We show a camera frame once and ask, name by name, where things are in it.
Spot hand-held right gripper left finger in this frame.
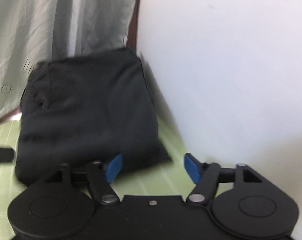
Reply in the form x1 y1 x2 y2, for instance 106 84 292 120
41 154 123 206

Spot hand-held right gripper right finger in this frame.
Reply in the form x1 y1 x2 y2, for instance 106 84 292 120
183 153 263 207

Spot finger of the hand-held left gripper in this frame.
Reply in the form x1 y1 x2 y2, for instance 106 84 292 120
0 148 14 168

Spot black pants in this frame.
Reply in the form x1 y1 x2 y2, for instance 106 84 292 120
15 47 173 186

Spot green grid mat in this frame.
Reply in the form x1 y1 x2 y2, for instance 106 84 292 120
0 118 242 202

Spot grey printed bed sheet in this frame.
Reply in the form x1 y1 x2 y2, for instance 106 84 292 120
0 0 141 128

